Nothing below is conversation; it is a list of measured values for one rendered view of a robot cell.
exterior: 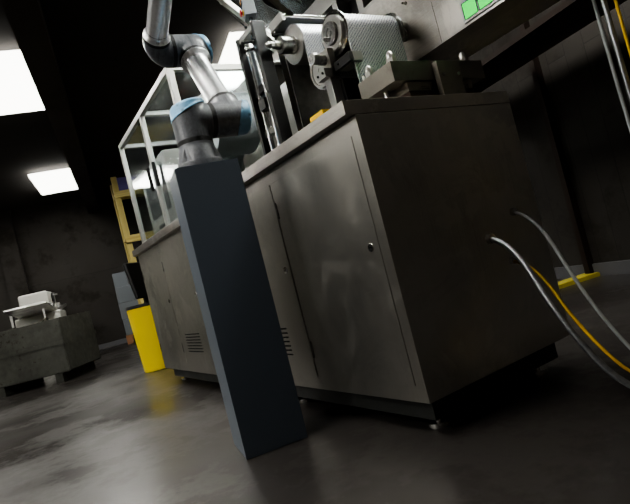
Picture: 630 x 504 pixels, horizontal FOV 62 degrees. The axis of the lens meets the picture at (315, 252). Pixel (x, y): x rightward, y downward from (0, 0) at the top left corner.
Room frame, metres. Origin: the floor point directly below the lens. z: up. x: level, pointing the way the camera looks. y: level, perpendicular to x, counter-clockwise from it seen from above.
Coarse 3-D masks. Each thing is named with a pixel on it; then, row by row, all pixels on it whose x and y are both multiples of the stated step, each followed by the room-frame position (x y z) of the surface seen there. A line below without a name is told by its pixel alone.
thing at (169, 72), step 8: (216, 64) 2.57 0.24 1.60; (224, 64) 2.60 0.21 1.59; (232, 64) 2.62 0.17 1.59; (240, 64) 2.64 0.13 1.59; (168, 72) 2.44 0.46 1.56; (160, 80) 2.54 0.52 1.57; (168, 80) 2.45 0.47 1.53; (152, 88) 2.66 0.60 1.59; (176, 88) 2.45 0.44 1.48; (152, 96) 2.70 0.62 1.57; (176, 96) 2.45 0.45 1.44; (144, 104) 2.82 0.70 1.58; (136, 120) 3.00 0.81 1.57; (128, 128) 3.16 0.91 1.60; (144, 128) 2.94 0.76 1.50; (128, 136) 3.23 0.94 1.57; (144, 136) 2.94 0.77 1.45; (120, 144) 3.39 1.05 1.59; (120, 152) 3.43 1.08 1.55; (152, 160) 2.94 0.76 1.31; (152, 168) 2.89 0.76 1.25; (128, 176) 3.43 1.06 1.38; (128, 184) 3.43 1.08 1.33; (152, 184) 2.99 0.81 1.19; (160, 192) 2.94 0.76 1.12; (160, 200) 2.93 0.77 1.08; (136, 208) 3.43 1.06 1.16; (136, 216) 3.43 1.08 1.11; (168, 224) 2.94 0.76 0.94; (144, 240) 3.43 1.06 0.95
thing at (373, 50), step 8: (352, 40) 1.70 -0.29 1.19; (360, 40) 1.72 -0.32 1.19; (368, 40) 1.74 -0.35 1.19; (376, 40) 1.76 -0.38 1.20; (384, 40) 1.78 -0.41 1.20; (392, 40) 1.79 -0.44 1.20; (400, 40) 1.81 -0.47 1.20; (352, 48) 1.70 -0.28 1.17; (360, 48) 1.71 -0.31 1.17; (368, 48) 1.73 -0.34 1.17; (376, 48) 1.75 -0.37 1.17; (384, 48) 1.77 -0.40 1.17; (392, 48) 1.79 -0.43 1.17; (400, 48) 1.81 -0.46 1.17; (368, 56) 1.73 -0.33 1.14; (376, 56) 1.75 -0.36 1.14; (384, 56) 1.77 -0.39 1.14; (400, 56) 1.80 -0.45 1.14; (360, 64) 1.71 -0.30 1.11; (368, 64) 1.72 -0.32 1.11; (376, 64) 1.74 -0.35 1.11; (384, 64) 1.76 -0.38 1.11; (360, 72) 1.70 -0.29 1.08; (360, 80) 1.70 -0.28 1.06
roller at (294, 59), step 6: (288, 30) 1.97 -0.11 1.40; (294, 30) 1.93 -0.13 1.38; (294, 36) 1.94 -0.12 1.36; (300, 36) 1.91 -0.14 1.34; (300, 42) 1.92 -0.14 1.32; (300, 48) 1.93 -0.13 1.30; (288, 54) 2.00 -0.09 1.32; (294, 54) 1.97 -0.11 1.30; (300, 54) 1.94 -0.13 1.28; (306, 54) 1.93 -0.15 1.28; (288, 60) 2.01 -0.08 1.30; (294, 60) 1.98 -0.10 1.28; (300, 60) 1.95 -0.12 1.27; (306, 60) 1.96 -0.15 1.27
